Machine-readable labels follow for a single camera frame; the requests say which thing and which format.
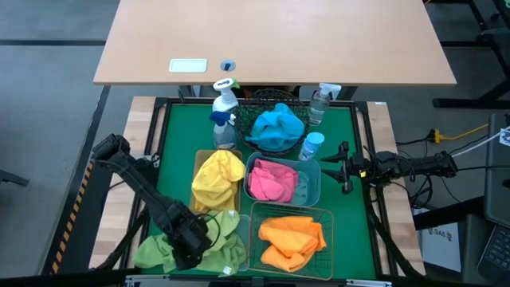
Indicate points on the clear bottle light-blue cap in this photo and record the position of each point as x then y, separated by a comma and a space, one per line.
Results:
311, 139

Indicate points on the black keyboard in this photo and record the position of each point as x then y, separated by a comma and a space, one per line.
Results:
496, 255

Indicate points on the round grey desk grommet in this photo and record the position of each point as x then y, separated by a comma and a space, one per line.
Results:
227, 65

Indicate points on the white spray bottle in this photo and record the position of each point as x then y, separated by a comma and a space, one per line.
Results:
225, 101

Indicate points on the blue-head spray bottle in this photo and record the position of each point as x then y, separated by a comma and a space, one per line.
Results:
224, 139

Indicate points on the black floor bar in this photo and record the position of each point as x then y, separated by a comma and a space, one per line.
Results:
446, 215

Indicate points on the beige wooden desk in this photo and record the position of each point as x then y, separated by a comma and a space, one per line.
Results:
279, 32

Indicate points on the black yellow striped strip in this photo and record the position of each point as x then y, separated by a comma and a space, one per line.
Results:
71, 217

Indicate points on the teal plastic basket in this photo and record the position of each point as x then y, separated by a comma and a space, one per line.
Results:
308, 175

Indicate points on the black chair foot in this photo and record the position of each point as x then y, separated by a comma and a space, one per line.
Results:
14, 178

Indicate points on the white rectangular desk plate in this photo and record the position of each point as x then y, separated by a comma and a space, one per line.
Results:
188, 65

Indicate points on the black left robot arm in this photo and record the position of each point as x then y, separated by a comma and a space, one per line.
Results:
139, 187

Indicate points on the dark grey cabinet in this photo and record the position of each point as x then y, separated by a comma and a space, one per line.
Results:
498, 171

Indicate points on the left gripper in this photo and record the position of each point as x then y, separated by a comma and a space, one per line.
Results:
187, 235

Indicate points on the clear white-head spray bottle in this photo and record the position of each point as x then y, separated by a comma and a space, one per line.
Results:
318, 109

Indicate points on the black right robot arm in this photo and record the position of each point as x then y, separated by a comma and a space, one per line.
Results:
418, 165

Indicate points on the pale mint plastic basket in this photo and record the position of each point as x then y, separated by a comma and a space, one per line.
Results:
244, 223

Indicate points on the tan plastic basket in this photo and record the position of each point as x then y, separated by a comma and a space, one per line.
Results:
201, 157

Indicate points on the orange microfiber towel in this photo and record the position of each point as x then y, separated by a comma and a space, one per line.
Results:
283, 259
291, 233

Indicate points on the white printed box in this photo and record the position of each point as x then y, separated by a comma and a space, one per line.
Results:
440, 247

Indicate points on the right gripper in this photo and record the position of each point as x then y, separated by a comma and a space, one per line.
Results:
359, 169

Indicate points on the black table leg frame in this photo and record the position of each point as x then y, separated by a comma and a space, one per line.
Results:
470, 103

